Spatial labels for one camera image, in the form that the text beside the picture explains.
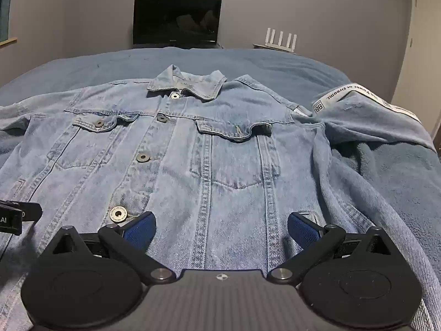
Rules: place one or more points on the black flat screen television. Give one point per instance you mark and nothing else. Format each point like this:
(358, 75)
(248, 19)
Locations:
(177, 19)

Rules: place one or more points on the white door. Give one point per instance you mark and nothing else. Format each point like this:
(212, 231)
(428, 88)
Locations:
(418, 58)

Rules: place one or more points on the blue fleece blanket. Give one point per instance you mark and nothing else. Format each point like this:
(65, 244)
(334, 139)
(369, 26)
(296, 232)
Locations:
(396, 186)

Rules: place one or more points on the light blue denim jacket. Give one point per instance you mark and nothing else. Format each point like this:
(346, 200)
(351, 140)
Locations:
(213, 165)

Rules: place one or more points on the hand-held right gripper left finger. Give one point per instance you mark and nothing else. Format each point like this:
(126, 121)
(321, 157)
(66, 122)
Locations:
(139, 230)

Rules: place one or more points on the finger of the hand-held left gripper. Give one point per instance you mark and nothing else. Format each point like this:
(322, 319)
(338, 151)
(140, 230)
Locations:
(31, 211)

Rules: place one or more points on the white router with antennas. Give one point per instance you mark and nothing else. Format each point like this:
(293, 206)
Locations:
(275, 43)

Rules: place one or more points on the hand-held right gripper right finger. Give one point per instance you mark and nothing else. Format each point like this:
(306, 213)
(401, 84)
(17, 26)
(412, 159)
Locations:
(303, 230)

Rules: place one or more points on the wooden television stand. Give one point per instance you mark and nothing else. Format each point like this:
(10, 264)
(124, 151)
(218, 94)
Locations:
(206, 45)

